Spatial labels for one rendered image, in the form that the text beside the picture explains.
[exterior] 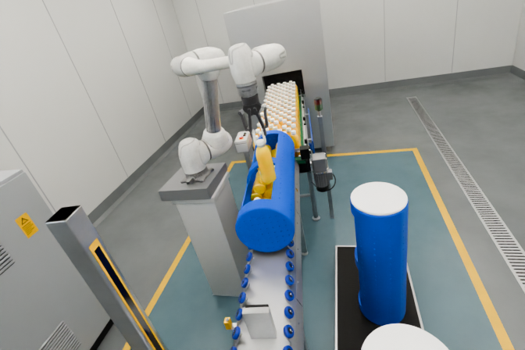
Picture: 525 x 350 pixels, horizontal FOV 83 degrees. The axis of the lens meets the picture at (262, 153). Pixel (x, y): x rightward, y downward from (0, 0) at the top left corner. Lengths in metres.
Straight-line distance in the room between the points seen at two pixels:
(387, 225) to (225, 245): 1.16
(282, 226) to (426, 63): 5.49
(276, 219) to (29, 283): 1.60
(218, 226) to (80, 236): 1.38
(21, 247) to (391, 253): 2.11
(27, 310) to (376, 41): 5.98
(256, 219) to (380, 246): 0.67
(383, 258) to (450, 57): 5.28
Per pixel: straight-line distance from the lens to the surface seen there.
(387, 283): 1.93
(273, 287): 1.46
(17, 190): 2.30
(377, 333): 1.19
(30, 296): 2.44
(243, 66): 1.25
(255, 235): 1.49
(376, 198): 1.67
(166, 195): 2.11
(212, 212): 2.08
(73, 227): 0.86
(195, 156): 2.00
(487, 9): 6.67
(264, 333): 1.31
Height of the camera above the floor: 2.06
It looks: 27 degrees down
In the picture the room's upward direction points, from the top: 13 degrees counter-clockwise
